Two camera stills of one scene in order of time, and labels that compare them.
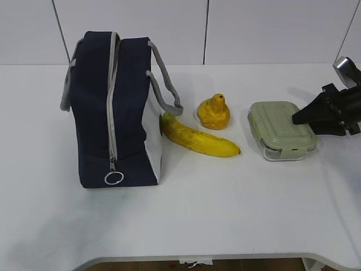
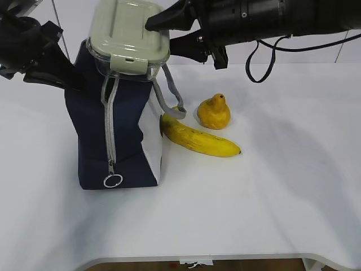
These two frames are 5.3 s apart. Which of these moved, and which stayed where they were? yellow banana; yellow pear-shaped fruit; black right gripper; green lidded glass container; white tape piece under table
Moved: black right gripper; green lidded glass container
Stayed: yellow pear-shaped fruit; yellow banana; white tape piece under table
